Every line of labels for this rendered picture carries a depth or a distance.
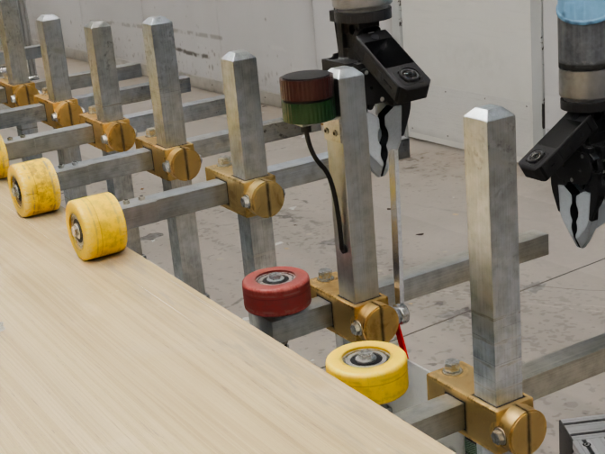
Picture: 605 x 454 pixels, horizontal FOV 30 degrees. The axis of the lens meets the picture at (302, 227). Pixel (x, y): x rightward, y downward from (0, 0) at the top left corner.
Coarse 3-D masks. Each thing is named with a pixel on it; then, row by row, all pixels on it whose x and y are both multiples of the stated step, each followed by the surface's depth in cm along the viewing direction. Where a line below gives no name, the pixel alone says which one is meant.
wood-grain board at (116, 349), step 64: (0, 192) 181; (0, 256) 151; (64, 256) 149; (128, 256) 146; (0, 320) 129; (64, 320) 128; (128, 320) 126; (192, 320) 124; (0, 384) 113; (64, 384) 112; (128, 384) 111; (192, 384) 109; (256, 384) 108; (320, 384) 107; (0, 448) 100; (64, 448) 99; (128, 448) 98; (192, 448) 97; (256, 448) 97; (320, 448) 96; (384, 448) 95
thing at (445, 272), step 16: (528, 240) 151; (544, 240) 152; (448, 256) 148; (464, 256) 147; (528, 256) 152; (416, 272) 143; (432, 272) 143; (448, 272) 145; (464, 272) 146; (384, 288) 140; (416, 288) 143; (432, 288) 144; (320, 304) 136; (272, 320) 133; (288, 320) 133; (304, 320) 134; (320, 320) 136; (272, 336) 133; (288, 336) 134
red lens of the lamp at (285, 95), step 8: (280, 80) 123; (312, 80) 121; (320, 80) 122; (328, 80) 122; (280, 88) 124; (288, 88) 122; (296, 88) 122; (304, 88) 121; (312, 88) 121; (320, 88) 122; (328, 88) 122; (288, 96) 123; (296, 96) 122; (304, 96) 122; (312, 96) 122; (320, 96) 122; (328, 96) 123
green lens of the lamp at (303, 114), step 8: (288, 104) 123; (296, 104) 122; (304, 104) 122; (312, 104) 122; (320, 104) 122; (328, 104) 123; (288, 112) 123; (296, 112) 123; (304, 112) 122; (312, 112) 122; (320, 112) 122; (328, 112) 123; (336, 112) 125; (288, 120) 124; (296, 120) 123; (304, 120) 123; (312, 120) 123; (320, 120) 123; (328, 120) 123
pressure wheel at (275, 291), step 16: (256, 272) 135; (272, 272) 135; (288, 272) 135; (304, 272) 134; (256, 288) 130; (272, 288) 130; (288, 288) 130; (304, 288) 131; (256, 304) 130; (272, 304) 130; (288, 304) 130; (304, 304) 131
